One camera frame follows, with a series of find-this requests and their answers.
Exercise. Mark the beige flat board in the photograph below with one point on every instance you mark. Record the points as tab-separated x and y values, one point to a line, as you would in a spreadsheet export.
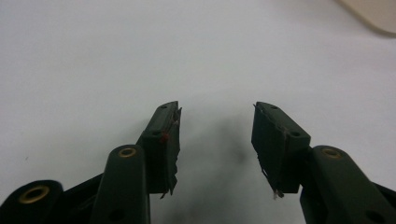
372	14

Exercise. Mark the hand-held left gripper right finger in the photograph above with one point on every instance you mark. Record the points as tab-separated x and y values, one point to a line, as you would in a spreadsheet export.
280	146

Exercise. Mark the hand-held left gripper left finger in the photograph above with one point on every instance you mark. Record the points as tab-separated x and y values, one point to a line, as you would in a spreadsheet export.
158	146

